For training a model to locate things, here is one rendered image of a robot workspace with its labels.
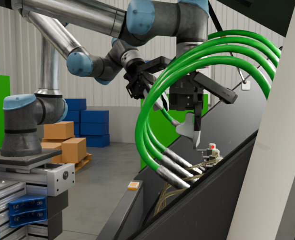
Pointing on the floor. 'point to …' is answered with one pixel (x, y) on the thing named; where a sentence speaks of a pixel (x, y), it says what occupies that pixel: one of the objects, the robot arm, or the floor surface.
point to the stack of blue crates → (88, 123)
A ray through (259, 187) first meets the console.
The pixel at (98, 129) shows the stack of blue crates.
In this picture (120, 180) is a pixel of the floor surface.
